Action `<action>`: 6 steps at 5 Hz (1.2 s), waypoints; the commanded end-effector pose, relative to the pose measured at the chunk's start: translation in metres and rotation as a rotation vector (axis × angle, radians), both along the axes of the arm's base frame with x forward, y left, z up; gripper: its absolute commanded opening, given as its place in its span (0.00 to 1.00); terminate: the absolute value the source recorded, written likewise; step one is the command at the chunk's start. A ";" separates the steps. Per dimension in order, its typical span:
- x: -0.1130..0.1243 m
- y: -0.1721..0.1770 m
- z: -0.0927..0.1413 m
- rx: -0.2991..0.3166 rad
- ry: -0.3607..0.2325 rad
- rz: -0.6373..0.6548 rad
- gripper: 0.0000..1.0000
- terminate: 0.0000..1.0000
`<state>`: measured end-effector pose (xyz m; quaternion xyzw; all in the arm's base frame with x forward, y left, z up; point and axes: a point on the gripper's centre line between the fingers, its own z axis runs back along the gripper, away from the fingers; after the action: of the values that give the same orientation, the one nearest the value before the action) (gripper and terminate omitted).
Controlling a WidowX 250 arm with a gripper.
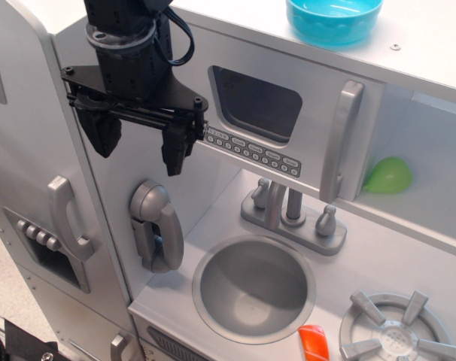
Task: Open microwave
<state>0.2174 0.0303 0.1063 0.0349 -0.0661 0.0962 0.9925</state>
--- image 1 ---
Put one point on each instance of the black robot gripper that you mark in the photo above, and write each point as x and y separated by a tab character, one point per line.
134	81

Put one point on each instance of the grey toy microwave door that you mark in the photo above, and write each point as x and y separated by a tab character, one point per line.
275	110

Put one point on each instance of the silver microwave door handle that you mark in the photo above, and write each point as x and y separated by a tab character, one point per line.
346	111

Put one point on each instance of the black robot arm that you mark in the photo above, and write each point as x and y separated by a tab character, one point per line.
117	15

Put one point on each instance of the grey toy fridge door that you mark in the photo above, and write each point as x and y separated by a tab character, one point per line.
39	140

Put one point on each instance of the grey toy ice dispenser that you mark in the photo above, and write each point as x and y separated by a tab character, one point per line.
46	250

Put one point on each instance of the grey toy faucet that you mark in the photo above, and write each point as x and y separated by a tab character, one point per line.
279	209

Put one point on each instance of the grey toy sink basin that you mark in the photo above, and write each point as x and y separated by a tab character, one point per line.
253	289

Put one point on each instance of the turquoise plastic bowl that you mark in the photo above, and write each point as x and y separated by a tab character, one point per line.
333	23

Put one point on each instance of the black equipment base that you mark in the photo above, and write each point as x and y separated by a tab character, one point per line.
18	344

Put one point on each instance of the green plastic pear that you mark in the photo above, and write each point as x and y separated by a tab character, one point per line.
390	175

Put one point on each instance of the orange toy carrot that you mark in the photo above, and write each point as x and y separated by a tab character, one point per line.
314	343

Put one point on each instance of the grey toy stove burner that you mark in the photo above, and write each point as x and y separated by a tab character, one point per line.
387	326

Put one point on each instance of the silver fridge door handle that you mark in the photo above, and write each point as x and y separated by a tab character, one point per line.
60	195

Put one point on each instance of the grey toy wall phone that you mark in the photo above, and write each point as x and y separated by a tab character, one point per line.
156	228

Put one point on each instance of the silver lower door handle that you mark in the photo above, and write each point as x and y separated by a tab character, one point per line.
123	348

